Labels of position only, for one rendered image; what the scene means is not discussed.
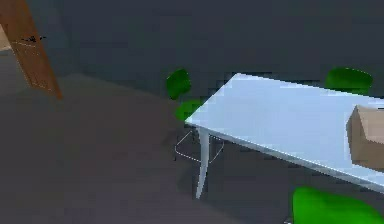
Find green chair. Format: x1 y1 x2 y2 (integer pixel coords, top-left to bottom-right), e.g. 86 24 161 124
324 67 374 96
165 68 225 164
291 185 384 224

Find white table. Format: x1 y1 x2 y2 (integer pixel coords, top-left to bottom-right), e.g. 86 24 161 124
184 72 384 200

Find brown wooden room door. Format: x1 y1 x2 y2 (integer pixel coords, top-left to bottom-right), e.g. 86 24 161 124
0 0 64 101

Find brown cardboard box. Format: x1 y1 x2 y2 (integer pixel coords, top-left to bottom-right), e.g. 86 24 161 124
345 104 384 173

